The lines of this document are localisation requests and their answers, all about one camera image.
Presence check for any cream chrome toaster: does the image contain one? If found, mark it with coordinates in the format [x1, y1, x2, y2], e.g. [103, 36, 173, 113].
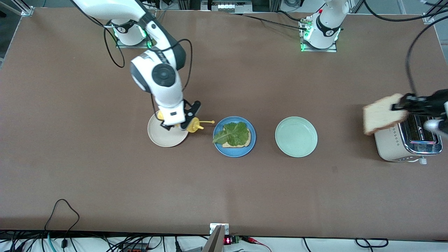
[372, 112, 443, 165]

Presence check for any short black table cable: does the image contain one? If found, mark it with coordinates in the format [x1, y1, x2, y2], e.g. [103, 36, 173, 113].
[276, 10, 308, 23]

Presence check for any blue round plate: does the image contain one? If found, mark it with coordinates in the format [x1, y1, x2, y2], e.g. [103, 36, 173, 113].
[213, 116, 256, 158]

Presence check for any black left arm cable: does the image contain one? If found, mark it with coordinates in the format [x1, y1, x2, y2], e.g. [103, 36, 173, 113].
[364, 0, 448, 97]

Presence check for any yellow mustard squeeze bottle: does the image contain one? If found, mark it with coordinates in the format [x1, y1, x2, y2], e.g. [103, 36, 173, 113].
[156, 110, 215, 134]

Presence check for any green lettuce leaf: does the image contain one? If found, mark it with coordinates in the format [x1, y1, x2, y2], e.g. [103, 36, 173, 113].
[212, 121, 250, 147]

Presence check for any black coiled cable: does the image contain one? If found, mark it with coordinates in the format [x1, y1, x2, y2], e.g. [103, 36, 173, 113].
[355, 238, 389, 248]

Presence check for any light green round plate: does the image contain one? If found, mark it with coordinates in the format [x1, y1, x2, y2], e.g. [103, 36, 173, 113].
[275, 117, 318, 158]

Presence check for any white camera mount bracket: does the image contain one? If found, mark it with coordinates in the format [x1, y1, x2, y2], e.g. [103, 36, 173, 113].
[210, 223, 230, 235]

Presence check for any grey box with white label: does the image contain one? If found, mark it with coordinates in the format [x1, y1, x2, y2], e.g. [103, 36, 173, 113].
[201, 0, 253, 13]

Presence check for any red clip lead wire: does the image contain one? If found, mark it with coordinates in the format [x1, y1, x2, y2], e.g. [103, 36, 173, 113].
[241, 236, 273, 252]

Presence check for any brown bread slice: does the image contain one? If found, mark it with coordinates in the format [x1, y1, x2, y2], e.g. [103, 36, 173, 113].
[222, 128, 252, 148]
[363, 93, 408, 136]

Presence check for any long black table cable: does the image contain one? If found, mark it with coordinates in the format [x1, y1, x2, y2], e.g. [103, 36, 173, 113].
[229, 13, 308, 31]

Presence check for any thin black looped cable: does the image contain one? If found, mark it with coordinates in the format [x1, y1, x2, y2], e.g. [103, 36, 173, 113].
[44, 198, 81, 232]

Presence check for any beige round plate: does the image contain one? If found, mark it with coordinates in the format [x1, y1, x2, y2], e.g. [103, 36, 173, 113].
[147, 111, 190, 147]

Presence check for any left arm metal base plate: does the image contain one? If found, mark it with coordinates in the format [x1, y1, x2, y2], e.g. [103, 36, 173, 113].
[300, 19, 337, 53]

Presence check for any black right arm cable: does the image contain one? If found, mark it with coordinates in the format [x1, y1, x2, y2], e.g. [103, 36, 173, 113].
[104, 17, 193, 112]

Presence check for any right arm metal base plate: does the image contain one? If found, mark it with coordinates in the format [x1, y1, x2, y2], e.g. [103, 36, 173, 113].
[115, 14, 155, 49]

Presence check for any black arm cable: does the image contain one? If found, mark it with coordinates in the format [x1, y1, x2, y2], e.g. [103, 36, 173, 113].
[104, 17, 193, 112]
[364, 0, 448, 97]

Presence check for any silver aluminium frame profile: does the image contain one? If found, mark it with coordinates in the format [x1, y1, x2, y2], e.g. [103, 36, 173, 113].
[422, 0, 448, 25]
[10, 0, 34, 16]

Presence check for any grey metal bar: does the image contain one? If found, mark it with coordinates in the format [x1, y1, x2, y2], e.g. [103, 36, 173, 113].
[201, 225, 225, 252]

